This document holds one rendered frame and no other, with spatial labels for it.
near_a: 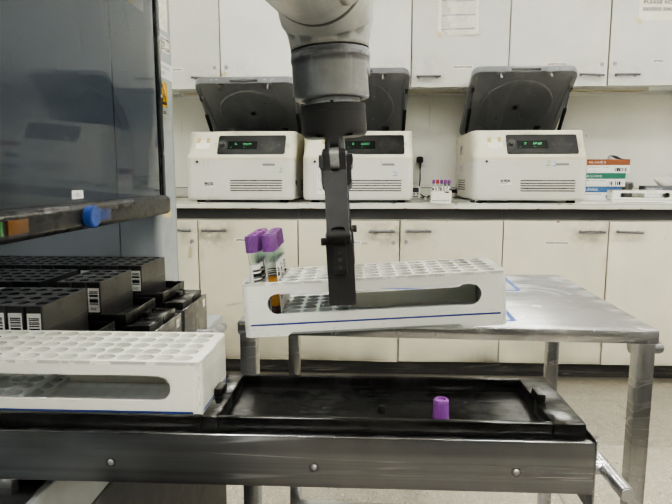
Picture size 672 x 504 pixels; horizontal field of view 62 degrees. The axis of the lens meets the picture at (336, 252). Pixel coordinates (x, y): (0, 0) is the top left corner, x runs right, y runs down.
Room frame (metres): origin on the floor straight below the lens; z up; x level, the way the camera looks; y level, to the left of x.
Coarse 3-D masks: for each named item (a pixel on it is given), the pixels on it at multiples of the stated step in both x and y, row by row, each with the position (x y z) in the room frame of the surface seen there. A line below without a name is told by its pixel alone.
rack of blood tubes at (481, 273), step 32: (256, 288) 0.62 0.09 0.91; (288, 288) 0.62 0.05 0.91; (320, 288) 0.62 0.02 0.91; (448, 288) 0.71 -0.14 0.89; (480, 288) 0.61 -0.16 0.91; (256, 320) 0.62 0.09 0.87; (288, 320) 0.62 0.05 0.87; (320, 320) 0.62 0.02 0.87; (384, 320) 0.62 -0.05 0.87; (416, 320) 0.62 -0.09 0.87; (448, 320) 0.62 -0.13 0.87; (480, 320) 0.62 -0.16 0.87
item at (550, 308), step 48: (384, 288) 1.06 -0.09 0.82; (528, 288) 1.06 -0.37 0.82; (576, 288) 1.06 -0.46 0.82; (240, 336) 0.82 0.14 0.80; (288, 336) 1.23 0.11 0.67; (384, 336) 0.79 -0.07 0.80; (432, 336) 0.79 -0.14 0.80; (480, 336) 0.78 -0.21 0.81; (528, 336) 0.78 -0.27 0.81; (576, 336) 0.77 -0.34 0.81; (624, 336) 0.77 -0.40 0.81
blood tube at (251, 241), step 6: (246, 240) 0.63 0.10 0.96; (252, 240) 0.63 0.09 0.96; (246, 246) 0.63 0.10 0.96; (252, 246) 0.63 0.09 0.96; (258, 246) 0.63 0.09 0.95; (246, 252) 0.63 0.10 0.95; (252, 252) 0.62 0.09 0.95; (258, 252) 0.63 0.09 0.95; (252, 258) 0.63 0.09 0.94; (258, 258) 0.63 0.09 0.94; (252, 264) 0.63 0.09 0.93; (258, 264) 0.63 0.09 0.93; (252, 270) 0.63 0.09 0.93; (258, 270) 0.63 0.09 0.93; (252, 276) 0.63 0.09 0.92; (258, 276) 0.63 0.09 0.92; (252, 282) 0.63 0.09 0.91; (258, 282) 0.63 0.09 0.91
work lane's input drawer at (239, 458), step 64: (256, 384) 0.59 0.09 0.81; (320, 384) 0.59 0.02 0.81; (384, 384) 0.59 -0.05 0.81; (448, 384) 0.58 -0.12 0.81; (512, 384) 0.58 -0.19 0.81; (0, 448) 0.49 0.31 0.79; (64, 448) 0.48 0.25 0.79; (128, 448) 0.48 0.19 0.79; (192, 448) 0.48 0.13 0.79; (256, 448) 0.47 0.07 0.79; (320, 448) 0.47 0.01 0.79; (384, 448) 0.47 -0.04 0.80; (448, 448) 0.47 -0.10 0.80; (512, 448) 0.46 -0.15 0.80; (576, 448) 0.46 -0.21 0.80
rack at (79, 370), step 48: (0, 336) 0.58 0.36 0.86; (48, 336) 0.58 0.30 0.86; (96, 336) 0.58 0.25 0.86; (144, 336) 0.58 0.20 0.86; (192, 336) 0.59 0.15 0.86; (0, 384) 0.54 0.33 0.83; (48, 384) 0.58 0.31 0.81; (96, 384) 0.59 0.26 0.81; (144, 384) 0.59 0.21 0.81; (192, 384) 0.50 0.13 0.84
